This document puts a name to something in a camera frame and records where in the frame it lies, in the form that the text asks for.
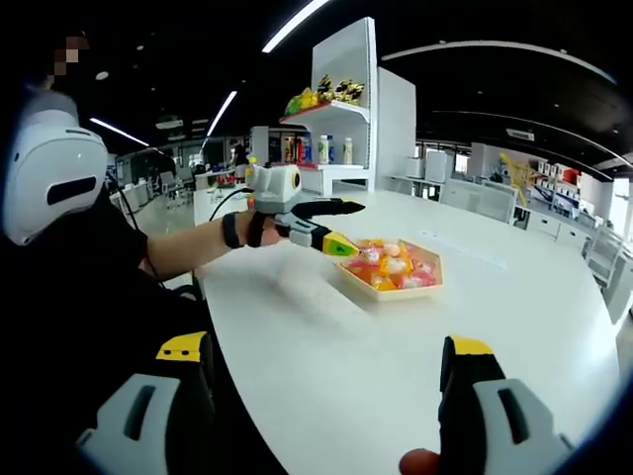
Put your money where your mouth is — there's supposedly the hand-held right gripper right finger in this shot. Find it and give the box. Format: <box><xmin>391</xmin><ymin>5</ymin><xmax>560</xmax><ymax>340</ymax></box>
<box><xmin>437</xmin><ymin>334</ymin><xmax>575</xmax><ymax>475</ymax></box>

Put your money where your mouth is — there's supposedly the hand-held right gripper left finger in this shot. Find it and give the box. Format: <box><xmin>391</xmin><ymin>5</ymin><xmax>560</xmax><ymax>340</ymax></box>
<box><xmin>76</xmin><ymin>331</ymin><xmax>217</xmax><ymax>475</ymax></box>

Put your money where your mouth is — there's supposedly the pile of marshmallow packets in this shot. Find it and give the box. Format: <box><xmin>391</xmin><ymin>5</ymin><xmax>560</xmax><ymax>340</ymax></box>
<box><xmin>345</xmin><ymin>237</ymin><xmax>439</xmax><ymax>291</ymax></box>

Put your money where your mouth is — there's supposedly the beige hexagonal bowl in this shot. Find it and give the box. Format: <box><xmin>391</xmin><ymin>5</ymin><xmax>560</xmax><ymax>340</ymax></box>
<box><xmin>334</xmin><ymin>237</ymin><xmax>445</xmax><ymax>303</ymax></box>

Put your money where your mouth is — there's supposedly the person's left hand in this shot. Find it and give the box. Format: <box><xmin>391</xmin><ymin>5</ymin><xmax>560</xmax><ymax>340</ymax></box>
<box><xmin>246</xmin><ymin>215</ymin><xmax>293</xmax><ymax>248</ymax></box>

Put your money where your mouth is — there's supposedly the person's right hand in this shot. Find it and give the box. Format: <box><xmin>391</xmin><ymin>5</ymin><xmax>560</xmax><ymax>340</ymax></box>
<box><xmin>399</xmin><ymin>447</ymin><xmax>440</xmax><ymax>475</ymax></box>

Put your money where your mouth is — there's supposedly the ceiling light strip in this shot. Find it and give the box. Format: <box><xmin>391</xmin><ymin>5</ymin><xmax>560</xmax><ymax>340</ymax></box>
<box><xmin>261</xmin><ymin>0</ymin><xmax>330</xmax><ymax>54</ymax></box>
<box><xmin>89</xmin><ymin>117</ymin><xmax>149</xmax><ymax>147</ymax></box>
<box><xmin>205</xmin><ymin>90</ymin><xmax>238</xmax><ymax>139</ymax></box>

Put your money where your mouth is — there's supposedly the yellow green snack bag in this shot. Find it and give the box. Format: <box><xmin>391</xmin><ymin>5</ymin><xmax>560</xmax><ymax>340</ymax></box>
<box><xmin>286</xmin><ymin>86</ymin><xmax>321</xmax><ymax>116</ymax></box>

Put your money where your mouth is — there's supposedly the white square pillar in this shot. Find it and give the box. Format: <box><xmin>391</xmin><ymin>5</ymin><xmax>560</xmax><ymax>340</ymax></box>
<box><xmin>376</xmin><ymin>66</ymin><xmax>418</xmax><ymax>194</ymax></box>

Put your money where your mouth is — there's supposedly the white cube appliance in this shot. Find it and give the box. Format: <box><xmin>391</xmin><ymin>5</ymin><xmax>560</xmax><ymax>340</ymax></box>
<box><xmin>424</xmin><ymin>149</ymin><xmax>449</xmax><ymax>182</ymax></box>

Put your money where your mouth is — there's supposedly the white table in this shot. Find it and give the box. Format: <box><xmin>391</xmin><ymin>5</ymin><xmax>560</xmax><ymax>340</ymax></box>
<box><xmin>195</xmin><ymin>190</ymin><xmax>622</xmax><ymax>475</ymax></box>

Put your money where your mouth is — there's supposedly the white display shelf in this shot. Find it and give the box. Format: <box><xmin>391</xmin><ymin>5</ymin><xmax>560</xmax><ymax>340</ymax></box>
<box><xmin>269</xmin><ymin>17</ymin><xmax>380</xmax><ymax>197</ymax></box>

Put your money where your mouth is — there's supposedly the grey perforated partition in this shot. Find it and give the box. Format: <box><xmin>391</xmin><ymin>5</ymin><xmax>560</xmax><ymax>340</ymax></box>
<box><xmin>439</xmin><ymin>176</ymin><xmax>518</xmax><ymax>224</ymax></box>

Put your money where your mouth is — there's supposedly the yellow figure display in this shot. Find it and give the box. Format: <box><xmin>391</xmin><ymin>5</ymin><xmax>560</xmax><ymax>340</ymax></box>
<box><xmin>497</xmin><ymin>151</ymin><xmax>535</xmax><ymax>189</ymax></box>

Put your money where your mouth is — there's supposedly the white drawer cabinet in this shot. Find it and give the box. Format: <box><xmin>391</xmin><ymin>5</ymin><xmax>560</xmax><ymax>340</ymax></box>
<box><xmin>523</xmin><ymin>210</ymin><xmax>589</xmax><ymax>246</ymax></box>

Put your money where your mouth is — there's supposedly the white worn device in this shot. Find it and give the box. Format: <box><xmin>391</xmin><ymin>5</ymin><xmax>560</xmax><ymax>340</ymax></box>
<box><xmin>2</xmin><ymin>93</ymin><xmax>110</xmax><ymax>247</ymax></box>

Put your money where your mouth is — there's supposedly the black hand strap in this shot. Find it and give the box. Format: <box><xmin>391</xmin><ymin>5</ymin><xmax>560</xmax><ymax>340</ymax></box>
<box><xmin>246</xmin><ymin>212</ymin><xmax>268</xmax><ymax>248</ymax></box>

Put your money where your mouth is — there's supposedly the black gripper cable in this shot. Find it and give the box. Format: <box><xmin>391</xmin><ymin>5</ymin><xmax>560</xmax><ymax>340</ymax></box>
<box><xmin>207</xmin><ymin>186</ymin><xmax>251</xmax><ymax>222</ymax></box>

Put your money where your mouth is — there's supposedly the black device cable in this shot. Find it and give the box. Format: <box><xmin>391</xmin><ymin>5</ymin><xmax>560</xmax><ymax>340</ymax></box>
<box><xmin>106</xmin><ymin>172</ymin><xmax>142</xmax><ymax>232</ymax></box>

